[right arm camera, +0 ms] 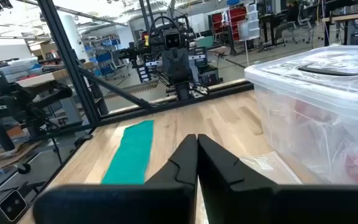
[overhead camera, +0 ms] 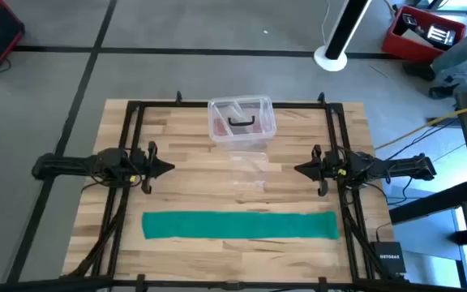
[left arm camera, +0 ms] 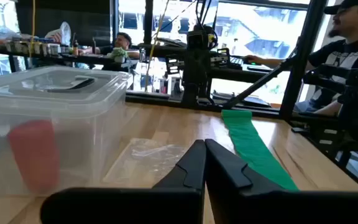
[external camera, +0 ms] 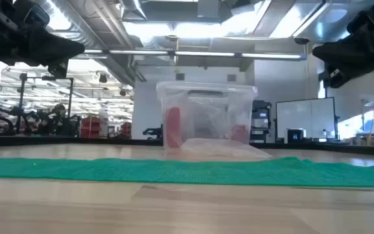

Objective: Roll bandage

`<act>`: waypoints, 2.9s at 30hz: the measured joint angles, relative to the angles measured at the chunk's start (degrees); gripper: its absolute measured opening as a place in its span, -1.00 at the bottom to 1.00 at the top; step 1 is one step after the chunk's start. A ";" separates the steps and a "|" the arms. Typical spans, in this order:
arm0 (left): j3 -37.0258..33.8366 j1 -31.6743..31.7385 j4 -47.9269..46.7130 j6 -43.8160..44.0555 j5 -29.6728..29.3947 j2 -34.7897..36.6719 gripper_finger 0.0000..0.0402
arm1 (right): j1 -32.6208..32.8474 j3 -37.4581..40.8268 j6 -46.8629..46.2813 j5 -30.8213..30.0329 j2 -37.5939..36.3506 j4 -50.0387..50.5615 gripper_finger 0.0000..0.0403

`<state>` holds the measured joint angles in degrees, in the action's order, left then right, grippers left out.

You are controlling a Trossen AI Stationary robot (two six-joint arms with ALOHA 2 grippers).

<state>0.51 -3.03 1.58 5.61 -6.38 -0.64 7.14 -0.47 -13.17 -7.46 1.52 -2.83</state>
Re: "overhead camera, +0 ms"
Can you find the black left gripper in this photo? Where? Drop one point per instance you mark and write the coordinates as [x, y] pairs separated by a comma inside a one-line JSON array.
[[138, 166]]

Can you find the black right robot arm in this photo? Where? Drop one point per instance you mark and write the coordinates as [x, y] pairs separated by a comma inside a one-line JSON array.
[[399, 166]]

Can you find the black metal table frame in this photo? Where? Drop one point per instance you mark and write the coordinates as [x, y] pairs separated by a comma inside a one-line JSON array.
[[168, 104]]

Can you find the green elastic bandage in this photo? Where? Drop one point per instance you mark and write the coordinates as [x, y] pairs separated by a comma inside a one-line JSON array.
[[237, 225]]

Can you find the silver black device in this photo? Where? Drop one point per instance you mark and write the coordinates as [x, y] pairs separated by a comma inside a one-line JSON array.
[[440, 34]]

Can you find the clear plastic storage bin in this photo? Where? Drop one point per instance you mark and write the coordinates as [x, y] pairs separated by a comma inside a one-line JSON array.
[[241, 107]]

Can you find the black Netgear router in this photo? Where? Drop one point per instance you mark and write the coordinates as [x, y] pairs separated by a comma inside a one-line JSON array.
[[389, 257]]

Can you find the red plastic crate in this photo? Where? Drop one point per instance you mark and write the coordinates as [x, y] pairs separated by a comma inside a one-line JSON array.
[[404, 46]]

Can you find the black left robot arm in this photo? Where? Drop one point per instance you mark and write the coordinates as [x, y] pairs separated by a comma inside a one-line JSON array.
[[67, 166]]

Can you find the white black floor stand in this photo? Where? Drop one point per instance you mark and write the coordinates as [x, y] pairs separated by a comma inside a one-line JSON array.
[[331, 58]]

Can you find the large red pad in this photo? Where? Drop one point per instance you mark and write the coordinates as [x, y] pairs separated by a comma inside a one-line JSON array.
[[219, 127]]

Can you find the person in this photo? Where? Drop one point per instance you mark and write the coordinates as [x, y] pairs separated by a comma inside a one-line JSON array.
[[464, 61]]

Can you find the small black device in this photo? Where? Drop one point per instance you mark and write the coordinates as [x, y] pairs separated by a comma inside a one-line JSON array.
[[408, 20]]

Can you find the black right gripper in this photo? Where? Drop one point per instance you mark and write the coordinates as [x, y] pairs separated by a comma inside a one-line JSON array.
[[331, 166]]

